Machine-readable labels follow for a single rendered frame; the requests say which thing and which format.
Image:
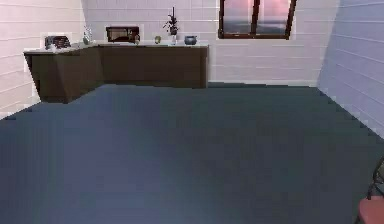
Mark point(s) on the blue-grey pot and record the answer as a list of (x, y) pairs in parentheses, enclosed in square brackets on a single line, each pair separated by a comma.
[(190, 40)]

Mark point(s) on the dark brown kitchen counter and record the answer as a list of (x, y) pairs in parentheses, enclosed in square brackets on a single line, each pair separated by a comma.
[(133, 65)]

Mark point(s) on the green apple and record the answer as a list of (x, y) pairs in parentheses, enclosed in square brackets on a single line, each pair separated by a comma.
[(157, 39)]

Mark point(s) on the house plant in vase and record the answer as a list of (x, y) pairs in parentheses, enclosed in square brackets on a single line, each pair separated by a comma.
[(172, 26)]

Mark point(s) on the small dark bottle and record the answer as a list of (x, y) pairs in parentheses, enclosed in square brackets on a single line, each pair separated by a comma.
[(137, 39)]

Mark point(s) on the dark brown microwave oven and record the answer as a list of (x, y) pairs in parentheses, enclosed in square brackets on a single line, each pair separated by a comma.
[(122, 34)]

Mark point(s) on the dark framed window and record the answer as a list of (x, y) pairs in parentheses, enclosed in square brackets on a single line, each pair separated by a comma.
[(256, 18)]

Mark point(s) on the clear glass vase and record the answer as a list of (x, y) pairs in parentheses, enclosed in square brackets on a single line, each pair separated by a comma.
[(87, 36)]

